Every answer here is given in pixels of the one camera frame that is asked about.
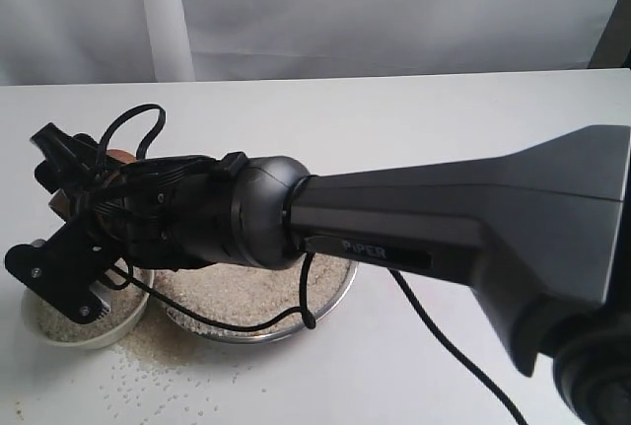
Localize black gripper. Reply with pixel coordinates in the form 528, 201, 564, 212
4, 123, 242, 322

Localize brown wooden cup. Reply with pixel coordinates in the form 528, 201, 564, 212
48, 149, 136, 222

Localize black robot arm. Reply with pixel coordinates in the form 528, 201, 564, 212
5, 125, 630, 424

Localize white ceramic bowl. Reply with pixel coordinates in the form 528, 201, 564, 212
21, 283, 149, 350

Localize white rice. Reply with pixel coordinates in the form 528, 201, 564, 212
35, 284, 148, 349

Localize spilled rice grains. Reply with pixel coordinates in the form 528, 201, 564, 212
93, 316, 277, 406

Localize rice pile in tray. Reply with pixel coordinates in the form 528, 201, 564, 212
155, 254, 356, 327

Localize round steel tray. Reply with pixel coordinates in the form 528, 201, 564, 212
154, 254, 357, 344

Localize white backdrop curtain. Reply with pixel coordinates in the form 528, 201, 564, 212
1, 0, 617, 85

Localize black cable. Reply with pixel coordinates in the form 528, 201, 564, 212
91, 103, 528, 425

